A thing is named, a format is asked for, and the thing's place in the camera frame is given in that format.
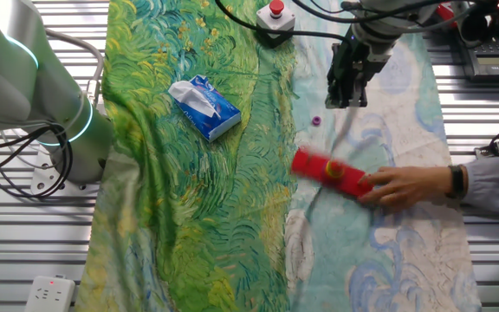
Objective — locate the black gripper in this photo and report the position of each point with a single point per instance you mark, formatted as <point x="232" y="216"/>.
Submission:
<point x="353" y="65"/>

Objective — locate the red Hanoi base board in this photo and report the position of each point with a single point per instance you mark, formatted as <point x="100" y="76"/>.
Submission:
<point x="314" y="167"/>

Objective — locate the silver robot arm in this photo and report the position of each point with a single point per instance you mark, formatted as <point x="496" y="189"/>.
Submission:
<point x="15" y="78"/>

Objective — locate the forearm in grey sleeve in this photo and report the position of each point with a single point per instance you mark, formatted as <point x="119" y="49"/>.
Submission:
<point x="496" y="186"/>

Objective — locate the bare person hand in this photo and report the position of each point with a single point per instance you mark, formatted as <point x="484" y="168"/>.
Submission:
<point x="405" y="186"/>

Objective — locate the grey emergency stop button box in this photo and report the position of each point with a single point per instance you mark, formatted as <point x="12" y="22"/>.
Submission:
<point x="284" y="19"/>

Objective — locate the blue tissue pack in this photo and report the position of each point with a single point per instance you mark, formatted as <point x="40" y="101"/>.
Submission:
<point x="215" y="117"/>

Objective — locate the dark wristband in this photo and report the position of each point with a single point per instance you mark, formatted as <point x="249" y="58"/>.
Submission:
<point x="456" y="182"/>

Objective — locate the green painted landscape cloth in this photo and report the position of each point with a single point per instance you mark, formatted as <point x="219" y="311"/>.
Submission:
<point x="189" y="195"/>

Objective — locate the white power strip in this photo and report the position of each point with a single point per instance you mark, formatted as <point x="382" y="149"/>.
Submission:
<point x="50" y="297"/>

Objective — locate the silver camera with lens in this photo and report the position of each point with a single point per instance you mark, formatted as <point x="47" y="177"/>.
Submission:
<point x="475" y="26"/>

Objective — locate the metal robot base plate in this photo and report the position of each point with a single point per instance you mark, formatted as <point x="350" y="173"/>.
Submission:
<point x="43" y="180"/>

